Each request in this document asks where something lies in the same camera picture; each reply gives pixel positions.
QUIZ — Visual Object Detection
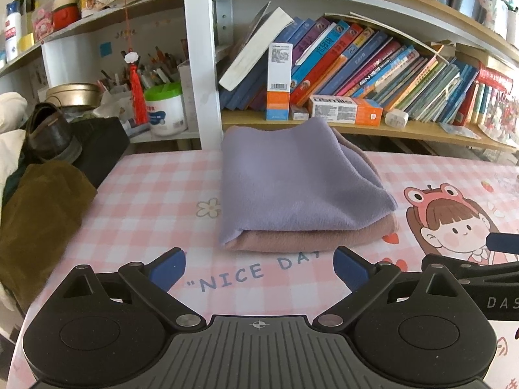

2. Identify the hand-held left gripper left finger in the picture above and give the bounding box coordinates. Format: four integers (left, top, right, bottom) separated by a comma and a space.
61, 247, 201, 331

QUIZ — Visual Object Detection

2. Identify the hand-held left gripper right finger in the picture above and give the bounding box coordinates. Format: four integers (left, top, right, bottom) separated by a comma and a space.
318, 246, 461, 329

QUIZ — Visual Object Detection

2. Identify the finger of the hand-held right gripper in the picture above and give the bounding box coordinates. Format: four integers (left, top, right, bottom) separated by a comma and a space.
422, 254, 519, 283
486, 232, 519, 254

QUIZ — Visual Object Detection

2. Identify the pink and purple sweater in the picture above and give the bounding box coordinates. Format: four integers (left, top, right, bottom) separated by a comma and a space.
218, 117, 401, 253

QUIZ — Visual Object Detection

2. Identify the pink checked cartoon table mat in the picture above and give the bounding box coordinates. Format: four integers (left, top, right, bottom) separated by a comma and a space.
6, 148, 519, 389

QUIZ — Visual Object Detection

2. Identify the flat clear plastic packet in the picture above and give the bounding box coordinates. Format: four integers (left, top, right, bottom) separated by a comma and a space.
439, 123, 482, 141

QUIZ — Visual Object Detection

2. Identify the olive brown cloth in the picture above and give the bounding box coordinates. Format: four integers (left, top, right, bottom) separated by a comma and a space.
0, 159, 98, 313

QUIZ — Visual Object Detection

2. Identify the black box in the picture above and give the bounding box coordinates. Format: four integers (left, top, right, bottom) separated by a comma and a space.
70, 116, 131, 190

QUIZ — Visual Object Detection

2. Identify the white jar with green lid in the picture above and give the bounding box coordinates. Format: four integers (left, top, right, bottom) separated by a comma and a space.
143, 82, 188, 137

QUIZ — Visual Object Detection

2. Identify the white charger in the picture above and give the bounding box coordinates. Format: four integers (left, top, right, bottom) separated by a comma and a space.
383, 109, 410, 127

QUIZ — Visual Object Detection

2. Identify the flat white and orange box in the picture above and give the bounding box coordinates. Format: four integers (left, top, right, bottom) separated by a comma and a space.
307, 95, 384, 127

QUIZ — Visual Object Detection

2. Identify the brown leather shoe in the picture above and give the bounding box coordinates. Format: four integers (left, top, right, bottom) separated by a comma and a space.
21, 102, 84, 165

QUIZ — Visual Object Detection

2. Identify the red tassel ornament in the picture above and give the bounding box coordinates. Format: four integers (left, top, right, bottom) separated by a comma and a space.
123, 0, 150, 126

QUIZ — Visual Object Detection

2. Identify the holder of pens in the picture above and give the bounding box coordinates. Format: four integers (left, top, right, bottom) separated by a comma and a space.
99, 46, 184, 99

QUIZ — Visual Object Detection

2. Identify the tall white and orange box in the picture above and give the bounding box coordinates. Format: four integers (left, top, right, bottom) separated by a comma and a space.
265, 42, 294, 121

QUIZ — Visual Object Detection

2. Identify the round gold tin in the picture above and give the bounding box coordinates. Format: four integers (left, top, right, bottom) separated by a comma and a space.
44, 83, 102, 111

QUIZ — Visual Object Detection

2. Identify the row of colourful books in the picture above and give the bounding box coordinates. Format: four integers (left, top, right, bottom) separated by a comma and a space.
219, 12, 493, 127

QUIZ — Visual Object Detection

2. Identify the white wooden bookshelf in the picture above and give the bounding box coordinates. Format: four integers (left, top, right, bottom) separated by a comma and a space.
0, 0, 519, 155

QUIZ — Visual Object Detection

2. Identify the white cloth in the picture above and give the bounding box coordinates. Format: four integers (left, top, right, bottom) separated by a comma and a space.
0, 91, 30, 181

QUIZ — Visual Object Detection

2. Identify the thick white paperback book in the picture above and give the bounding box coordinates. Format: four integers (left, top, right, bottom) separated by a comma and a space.
218, 6, 295, 92

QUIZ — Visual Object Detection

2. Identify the clear stationery organiser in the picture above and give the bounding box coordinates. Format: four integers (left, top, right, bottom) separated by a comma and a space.
445, 0, 510, 40

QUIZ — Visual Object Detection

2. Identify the red round figurine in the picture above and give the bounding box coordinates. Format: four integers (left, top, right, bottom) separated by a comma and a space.
52, 0, 81, 30

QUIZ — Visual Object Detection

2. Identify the white lotion bottle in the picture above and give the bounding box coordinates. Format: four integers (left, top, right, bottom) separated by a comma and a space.
4, 2, 24, 61

